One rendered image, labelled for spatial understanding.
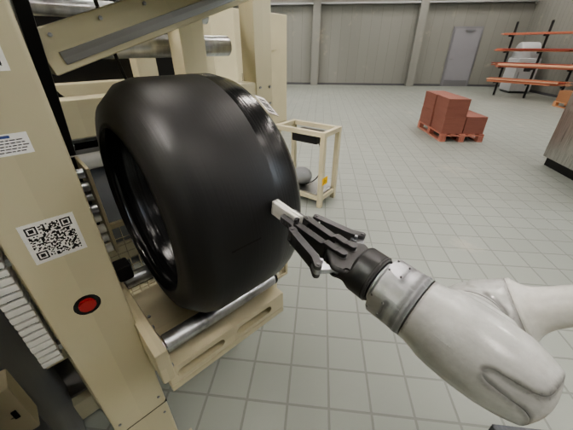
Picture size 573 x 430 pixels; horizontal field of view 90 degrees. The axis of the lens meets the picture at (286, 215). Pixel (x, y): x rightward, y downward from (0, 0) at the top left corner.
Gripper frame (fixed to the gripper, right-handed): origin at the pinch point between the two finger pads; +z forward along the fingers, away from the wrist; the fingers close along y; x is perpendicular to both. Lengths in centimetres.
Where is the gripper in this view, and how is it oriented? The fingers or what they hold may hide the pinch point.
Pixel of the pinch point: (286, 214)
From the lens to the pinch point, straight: 53.6
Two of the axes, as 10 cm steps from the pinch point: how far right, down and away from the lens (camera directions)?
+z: -6.8, -4.9, 5.5
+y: -7.3, 3.5, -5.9
